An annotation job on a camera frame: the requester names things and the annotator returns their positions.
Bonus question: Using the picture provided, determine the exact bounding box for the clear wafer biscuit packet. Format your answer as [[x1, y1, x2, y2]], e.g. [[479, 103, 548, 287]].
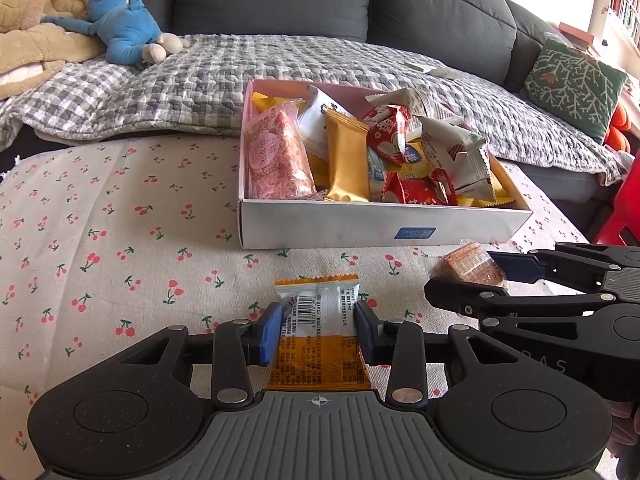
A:
[[430, 242, 506, 287]]

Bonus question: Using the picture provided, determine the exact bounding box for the orange silver snack packet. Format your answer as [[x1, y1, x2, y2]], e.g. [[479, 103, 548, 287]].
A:
[[267, 274, 371, 391]]

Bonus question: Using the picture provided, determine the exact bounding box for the red heart snack packet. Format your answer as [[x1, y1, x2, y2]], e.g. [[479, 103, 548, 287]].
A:
[[382, 169, 458, 206]]

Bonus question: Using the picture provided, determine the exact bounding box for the blue white roll packet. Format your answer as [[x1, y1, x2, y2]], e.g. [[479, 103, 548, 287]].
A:
[[367, 148, 386, 202]]

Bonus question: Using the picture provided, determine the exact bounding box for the pink candy bag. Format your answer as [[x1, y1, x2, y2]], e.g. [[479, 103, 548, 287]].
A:
[[244, 100, 317, 200]]

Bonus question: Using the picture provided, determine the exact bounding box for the large white snack bag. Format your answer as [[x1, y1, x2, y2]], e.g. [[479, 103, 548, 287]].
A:
[[366, 88, 464, 141]]

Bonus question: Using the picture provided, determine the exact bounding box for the yellow ridged snack packet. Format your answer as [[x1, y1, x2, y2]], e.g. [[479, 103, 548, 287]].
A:
[[246, 91, 329, 200]]

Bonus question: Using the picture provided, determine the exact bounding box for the gold wafer bar packet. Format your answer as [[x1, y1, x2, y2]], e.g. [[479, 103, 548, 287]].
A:
[[326, 110, 370, 203]]

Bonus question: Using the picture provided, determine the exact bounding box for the white monkey snack packet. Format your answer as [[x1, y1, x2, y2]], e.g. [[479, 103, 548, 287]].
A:
[[296, 84, 354, 162]]

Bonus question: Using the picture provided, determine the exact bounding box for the yellow maple sandwich packet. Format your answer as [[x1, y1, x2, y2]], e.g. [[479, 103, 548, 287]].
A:
[[456, 169, 515, 208]]

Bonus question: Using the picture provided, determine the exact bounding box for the yellow blue biscuit packet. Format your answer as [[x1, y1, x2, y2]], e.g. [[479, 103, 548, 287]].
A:
[[398, 139, 432, 180]]

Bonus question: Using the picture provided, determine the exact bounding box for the red plastic stool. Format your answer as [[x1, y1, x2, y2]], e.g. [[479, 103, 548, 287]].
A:
[[594, 154, 640, 246]]

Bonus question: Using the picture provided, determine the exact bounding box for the orange cushion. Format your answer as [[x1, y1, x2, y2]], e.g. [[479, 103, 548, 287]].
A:
[[604, 103, 631, 153]]

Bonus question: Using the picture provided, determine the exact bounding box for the cherry print tablecloth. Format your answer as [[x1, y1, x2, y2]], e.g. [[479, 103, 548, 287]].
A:
[[0, 134, 622, 480]]

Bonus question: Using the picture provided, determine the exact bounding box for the green patterned cushion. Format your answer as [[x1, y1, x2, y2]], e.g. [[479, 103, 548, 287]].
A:
[[521, 38, 628, 144]]

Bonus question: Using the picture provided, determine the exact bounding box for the pink cardboard box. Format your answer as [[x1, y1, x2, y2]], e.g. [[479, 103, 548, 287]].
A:
[[236, 78, 535, 252]]

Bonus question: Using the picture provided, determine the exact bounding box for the white paper pad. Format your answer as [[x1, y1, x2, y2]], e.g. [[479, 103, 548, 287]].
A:
[[407, 63, 461, 80]]

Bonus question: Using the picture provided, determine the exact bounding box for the grey checkered quilt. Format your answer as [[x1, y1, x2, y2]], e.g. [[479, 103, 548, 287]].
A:
[[0, 32, 626, 187]]

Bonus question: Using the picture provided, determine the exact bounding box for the bookshelf with books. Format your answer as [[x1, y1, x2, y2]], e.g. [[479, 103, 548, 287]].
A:
[[558, 0, 639, 77]]

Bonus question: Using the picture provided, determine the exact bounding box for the dark grey sofa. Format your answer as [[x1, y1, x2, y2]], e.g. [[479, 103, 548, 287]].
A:
[[143, 0, 554, 93]]

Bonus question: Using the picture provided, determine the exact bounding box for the blue plush toy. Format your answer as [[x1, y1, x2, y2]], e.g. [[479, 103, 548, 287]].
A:
[[41, 0, 190, 65]]

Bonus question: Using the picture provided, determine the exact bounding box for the beige fleece blanket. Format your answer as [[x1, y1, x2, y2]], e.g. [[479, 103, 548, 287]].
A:
[[1, 0, 105, 100]]

